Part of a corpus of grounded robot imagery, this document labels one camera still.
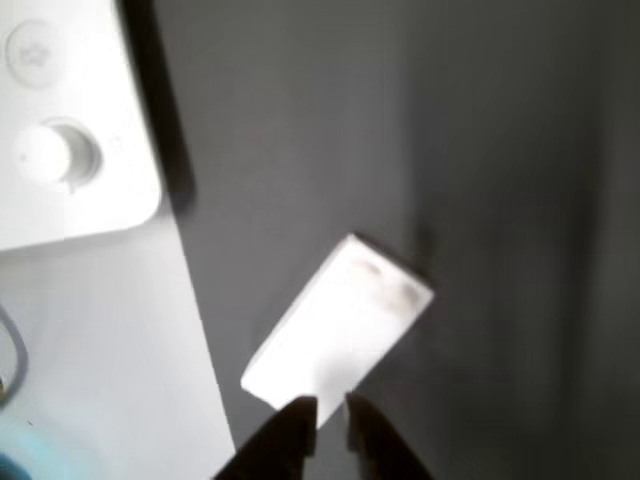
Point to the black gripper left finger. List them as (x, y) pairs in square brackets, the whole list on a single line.
[(285, 445)]

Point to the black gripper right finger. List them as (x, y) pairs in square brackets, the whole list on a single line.
[(380, 445)]

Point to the white eraser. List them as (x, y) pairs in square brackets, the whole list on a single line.
[(340, 330)]

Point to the light blue object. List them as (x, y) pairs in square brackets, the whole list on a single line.
[(15, 450)]

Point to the grey table mat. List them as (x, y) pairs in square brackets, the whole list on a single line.
[(400, 150)]

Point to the white device with knob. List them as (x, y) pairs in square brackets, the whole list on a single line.
[(65, 100)]

